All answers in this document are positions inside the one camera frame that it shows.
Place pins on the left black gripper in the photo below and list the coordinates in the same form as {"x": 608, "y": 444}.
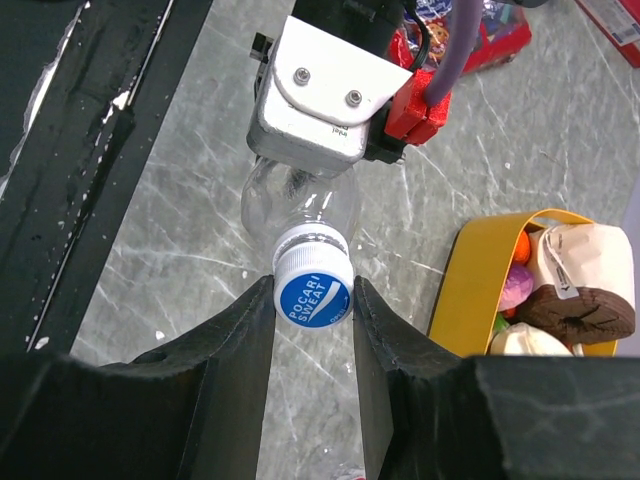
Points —
{"x": 335, "y": 33}

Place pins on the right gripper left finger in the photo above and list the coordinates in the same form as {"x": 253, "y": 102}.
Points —
{"x": 191, "y": 408}

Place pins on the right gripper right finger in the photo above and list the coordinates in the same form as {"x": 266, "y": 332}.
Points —
{"x": 429, "y": 414}

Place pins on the blue bottle cap front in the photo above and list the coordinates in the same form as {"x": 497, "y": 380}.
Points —
{"x": 313, "y": 276}

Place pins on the clear plastic bottle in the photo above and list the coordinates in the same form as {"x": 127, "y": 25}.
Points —
{"x": 277, "y": 197}

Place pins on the red snack bag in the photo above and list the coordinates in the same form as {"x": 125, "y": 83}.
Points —
{"x": 485, "y": 33}

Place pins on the pink toy onion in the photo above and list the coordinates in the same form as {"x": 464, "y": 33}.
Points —
{"x": 517, "y": 287}

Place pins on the yellow plastic bin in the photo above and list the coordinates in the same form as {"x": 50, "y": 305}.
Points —
{"x": 466, "y": 319}

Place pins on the orange toy fruit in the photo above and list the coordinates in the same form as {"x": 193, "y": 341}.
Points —
{"x": 522, "y": 250}

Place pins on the red silver box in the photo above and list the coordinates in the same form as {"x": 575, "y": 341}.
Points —
{"x": 618, "y": 20}

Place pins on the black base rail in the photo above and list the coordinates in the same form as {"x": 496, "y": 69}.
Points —
{"x": 72, "y": 182}

